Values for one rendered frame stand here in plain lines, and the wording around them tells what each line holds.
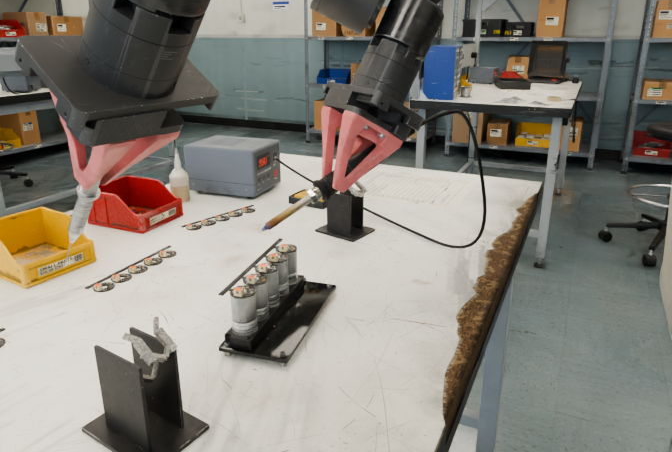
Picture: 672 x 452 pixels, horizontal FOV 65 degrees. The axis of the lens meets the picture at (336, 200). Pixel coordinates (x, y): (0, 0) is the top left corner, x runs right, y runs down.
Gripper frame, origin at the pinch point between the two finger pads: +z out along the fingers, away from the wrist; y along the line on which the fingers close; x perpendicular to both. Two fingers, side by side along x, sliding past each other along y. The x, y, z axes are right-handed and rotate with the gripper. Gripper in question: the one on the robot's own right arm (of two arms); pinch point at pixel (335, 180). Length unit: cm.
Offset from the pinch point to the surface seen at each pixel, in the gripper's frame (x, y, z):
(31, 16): -36, -484, -12
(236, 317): -4.7, 1.8, 16.0
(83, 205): -21.9, 5.4, 9.3
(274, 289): -0.1, -1.6, 13.3
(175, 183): 0, -50, 13
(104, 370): -16.2, 7.8, 20.2
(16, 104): -24, -272, 37
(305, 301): 5.0, -2.7, 13.9
